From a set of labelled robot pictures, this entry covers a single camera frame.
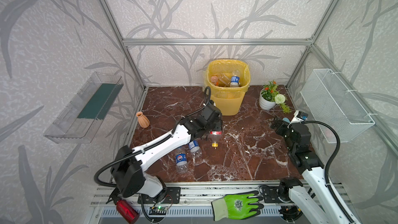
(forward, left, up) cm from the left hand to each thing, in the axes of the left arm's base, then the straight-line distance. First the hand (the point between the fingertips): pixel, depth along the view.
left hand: (221, 118), depth 79 cm
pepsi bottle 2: (-9, +14, -15) cm, 23 cm away
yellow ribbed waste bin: (+14, -6, -5) cm, 16 cm away
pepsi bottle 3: (+28, -9, +1) cm, 29 cm away
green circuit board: (-38, +30, -21) cm, 53 cm away
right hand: (+1, -31, +2) cm, 31 cm away
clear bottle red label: (-9, +3, -1) cm, 10 cm away
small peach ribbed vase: (+6, +46, -12) cm, 48 cm away
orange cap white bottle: (+29, +4, 0) cm, 29 cm away
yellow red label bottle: (+32, -3, -3) cm, 32 cm away
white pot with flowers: (+22, -33, -7) cm, 40 cm away
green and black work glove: (-36, -7, -17) cm, 40 cm away
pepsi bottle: (-17, +21, -15) cm, 31 cm away
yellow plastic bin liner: (+36, +3, +4) cm, 36 cm away
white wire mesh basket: (-1, -46, +16) cm, 49 cm away
